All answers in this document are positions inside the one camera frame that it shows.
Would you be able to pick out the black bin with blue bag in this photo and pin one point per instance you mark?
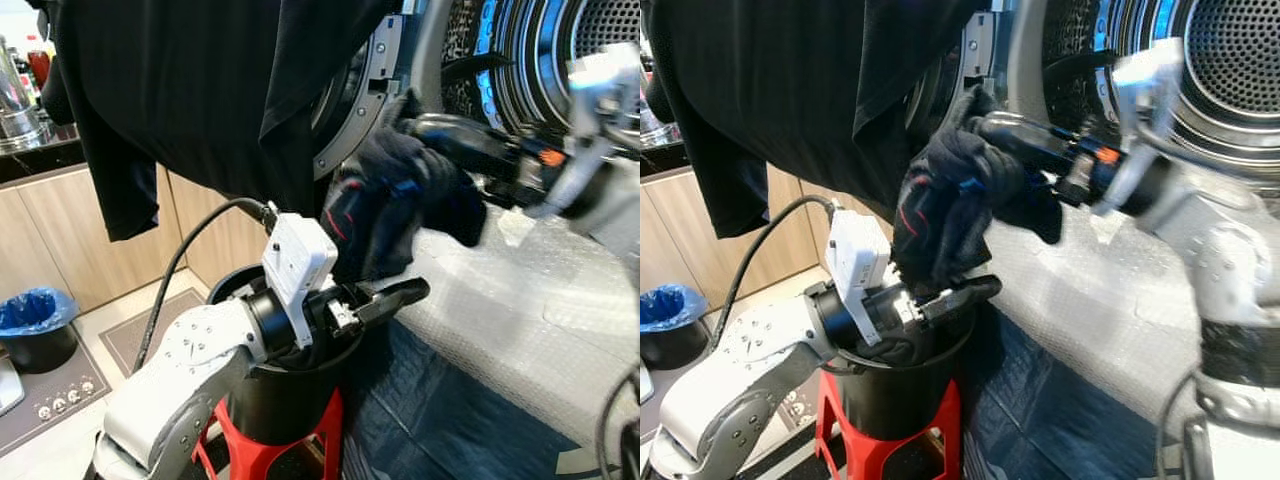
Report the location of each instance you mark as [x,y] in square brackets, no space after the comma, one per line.
[675,345]
[40,345]

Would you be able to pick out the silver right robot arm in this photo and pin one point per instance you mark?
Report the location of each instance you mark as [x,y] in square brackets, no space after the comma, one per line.
[1220,250]

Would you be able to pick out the white tape piece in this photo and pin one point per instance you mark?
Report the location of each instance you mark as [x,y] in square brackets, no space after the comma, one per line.
[1105,230]
[515,228]

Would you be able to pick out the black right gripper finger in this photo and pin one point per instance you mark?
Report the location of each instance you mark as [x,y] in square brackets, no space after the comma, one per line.
[1020,130]
[455,132]
[1040,175]
[482,178]

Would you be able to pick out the perforated steel washer drum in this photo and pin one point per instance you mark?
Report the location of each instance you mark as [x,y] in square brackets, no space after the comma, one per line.
[1230,60]
[610,25]

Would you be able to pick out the black hanging garment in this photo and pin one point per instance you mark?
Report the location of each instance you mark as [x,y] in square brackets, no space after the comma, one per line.
[200,90]
[800,90]

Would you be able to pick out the black countertop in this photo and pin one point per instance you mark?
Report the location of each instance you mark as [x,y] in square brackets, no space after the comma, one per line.
[30,162]
[660,160]

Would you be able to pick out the red plastic stool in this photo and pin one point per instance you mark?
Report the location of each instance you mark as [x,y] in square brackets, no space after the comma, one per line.
[870,455]
[260,460]

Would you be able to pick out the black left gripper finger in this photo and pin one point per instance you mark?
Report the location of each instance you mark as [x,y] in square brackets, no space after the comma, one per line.
[405,292]
[970,289]
[375,318]
[948,312]

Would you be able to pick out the white floor appliance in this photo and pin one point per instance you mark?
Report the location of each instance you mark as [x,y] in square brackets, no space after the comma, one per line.
[8,390]
[645,383]

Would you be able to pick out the bubble-wrapped white washing machine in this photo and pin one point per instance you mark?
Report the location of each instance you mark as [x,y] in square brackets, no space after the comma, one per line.
[500,290]
[1080,300]

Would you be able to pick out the red bottle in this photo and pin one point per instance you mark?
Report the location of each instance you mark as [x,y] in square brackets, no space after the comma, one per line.
[40,68]

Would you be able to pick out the black plastic bucket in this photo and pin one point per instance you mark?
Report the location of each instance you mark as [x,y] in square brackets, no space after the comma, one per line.
[290,405]
[900,400]

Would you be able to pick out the black garment with red print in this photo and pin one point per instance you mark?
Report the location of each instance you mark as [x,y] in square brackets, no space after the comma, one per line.
[950,210]
[390,210]

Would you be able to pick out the light wooden cabinet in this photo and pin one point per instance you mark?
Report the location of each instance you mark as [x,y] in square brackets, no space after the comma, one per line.
[60,240]
[690,230]

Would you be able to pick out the dark blue plastic sheet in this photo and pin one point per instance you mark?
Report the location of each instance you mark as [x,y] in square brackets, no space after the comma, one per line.
[1040,400]
[430,410]

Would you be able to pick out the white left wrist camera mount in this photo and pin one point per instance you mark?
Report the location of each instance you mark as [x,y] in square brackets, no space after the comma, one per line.
[300,255]
[858,255]

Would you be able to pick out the clear glass jar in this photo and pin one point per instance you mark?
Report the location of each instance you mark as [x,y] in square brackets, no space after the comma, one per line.
[15,100]

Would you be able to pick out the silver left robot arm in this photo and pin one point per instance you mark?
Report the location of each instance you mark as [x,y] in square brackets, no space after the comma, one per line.
[190,370]
[760,380]

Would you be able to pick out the grey round washer door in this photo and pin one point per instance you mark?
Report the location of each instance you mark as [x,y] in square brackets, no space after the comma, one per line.
[375,90]
[980,50]

